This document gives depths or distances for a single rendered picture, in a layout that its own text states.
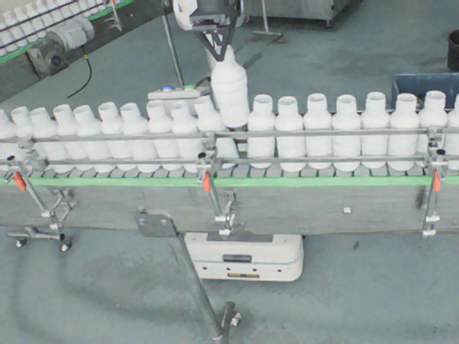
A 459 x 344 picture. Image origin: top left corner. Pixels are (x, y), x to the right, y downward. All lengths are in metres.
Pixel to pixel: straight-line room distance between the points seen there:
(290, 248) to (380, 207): 0.84
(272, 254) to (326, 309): 0.34
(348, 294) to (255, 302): 0.41
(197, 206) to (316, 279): 1.04
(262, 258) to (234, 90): 1.06
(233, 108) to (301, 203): 0.26
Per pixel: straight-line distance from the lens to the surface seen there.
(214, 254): 1.74
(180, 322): 1.88
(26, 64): 2.25
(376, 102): 0.77
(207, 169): 0.78
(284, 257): 1.68
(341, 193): 0.86
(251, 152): 0.84
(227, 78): 0.76
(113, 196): 1.02
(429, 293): 1.87
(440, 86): 1.41
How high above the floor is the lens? 1.55
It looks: 37 degrees down
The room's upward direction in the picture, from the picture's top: 6 degrees counter-clockwise
